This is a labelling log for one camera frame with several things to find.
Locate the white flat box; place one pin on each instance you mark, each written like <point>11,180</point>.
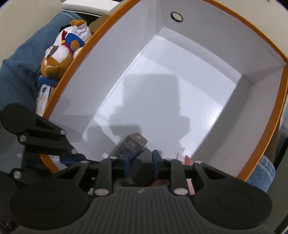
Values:
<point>90,7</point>

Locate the pink card wallet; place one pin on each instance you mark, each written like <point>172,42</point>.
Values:
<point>189,177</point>

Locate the white floral lotion tube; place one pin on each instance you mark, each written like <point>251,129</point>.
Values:
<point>43,99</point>

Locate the person's left leg in jeans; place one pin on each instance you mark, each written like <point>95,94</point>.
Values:
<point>24,63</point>

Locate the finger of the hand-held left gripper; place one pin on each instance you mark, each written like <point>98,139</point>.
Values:
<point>51,139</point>
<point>29,173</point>

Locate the brown plush dog toy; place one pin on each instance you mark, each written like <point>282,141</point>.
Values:
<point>60,56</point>

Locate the orange cardboard box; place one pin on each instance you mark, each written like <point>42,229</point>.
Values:
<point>180,78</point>

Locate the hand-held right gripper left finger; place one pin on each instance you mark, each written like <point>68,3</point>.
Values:
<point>126,162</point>

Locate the person's jeans legs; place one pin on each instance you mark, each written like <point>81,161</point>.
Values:
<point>262,175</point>

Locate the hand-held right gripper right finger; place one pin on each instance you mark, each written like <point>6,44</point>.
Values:
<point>155,163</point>

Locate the beige sofa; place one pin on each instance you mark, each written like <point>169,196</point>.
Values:
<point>22,20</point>

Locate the small black box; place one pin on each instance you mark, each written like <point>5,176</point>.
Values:
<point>144,167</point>

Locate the dark brown small box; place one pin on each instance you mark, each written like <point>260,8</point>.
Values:
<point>132,141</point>

